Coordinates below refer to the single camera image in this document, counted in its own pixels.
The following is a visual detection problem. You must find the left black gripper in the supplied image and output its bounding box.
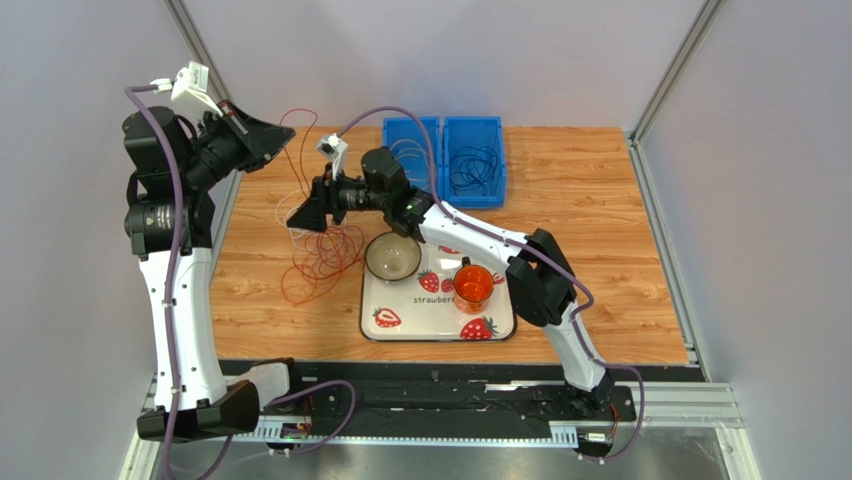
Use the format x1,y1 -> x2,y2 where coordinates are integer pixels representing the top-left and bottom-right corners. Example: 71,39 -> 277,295
180,100 -> 294,192

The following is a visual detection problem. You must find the red cable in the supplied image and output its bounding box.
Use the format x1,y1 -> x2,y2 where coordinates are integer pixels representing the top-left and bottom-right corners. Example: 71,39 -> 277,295
278,108 -> 367,307

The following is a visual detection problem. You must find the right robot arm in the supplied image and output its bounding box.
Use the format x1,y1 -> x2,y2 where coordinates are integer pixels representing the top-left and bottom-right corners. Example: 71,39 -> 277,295
286,142 -> 614,410

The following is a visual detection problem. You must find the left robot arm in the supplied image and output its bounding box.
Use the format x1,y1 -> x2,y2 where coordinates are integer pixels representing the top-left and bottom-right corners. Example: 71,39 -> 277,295
122,101 -> 295,443

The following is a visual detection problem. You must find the beige ceramic bowl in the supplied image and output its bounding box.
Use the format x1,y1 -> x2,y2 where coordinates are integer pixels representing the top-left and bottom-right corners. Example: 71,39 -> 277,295
364,232 -> 422,282

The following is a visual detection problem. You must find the left blue plastic bin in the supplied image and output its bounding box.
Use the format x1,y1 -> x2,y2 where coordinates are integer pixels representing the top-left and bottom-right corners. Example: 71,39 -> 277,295
382,116 -> 445,198

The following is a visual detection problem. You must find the blue plastic bin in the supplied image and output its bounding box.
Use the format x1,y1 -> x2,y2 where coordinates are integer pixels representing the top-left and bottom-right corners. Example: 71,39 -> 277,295
382,116 -> 445,198
443,116 -> 508,209

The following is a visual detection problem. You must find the strawberry print tray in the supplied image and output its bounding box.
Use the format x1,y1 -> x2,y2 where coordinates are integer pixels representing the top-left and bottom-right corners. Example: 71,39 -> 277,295
360,241 -> 517,342

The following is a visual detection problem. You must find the right blue plastic bin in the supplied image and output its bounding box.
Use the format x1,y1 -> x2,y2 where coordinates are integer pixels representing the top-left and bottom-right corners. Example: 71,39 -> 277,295
443,116 -> 508,209

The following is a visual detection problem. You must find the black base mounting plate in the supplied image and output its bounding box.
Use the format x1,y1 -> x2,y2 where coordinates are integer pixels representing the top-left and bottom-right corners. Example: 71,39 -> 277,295
293,360 -> 639,440

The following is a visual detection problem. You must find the orange transparent mug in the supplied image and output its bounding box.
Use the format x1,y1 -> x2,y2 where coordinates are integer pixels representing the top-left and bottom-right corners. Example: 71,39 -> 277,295
452,256 -> 495,315

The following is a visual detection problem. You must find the white cable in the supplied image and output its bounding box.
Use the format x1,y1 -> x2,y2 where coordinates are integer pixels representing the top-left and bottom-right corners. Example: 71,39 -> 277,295
274,187 -> 314,242

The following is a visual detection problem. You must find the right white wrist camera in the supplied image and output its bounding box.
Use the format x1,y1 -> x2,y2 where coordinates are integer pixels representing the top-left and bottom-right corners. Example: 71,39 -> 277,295
316,133 -> 349,180

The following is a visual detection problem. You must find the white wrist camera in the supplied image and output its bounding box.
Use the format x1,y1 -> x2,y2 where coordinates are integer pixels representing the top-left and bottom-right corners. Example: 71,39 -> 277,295
150,61 -> 222,121
316,133 -> 349,180

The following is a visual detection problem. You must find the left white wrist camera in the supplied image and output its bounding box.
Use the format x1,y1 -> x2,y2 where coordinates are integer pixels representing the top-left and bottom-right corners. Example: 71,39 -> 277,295
150,61 -> 222,121

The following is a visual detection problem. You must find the dark blue cable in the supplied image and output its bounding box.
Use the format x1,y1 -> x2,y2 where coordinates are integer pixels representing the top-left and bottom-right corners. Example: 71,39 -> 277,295
448,142 -> 502,196

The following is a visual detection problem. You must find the aluminium frame rail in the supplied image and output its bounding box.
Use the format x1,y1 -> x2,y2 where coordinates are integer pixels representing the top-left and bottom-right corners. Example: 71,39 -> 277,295
119,372 -> 763,480

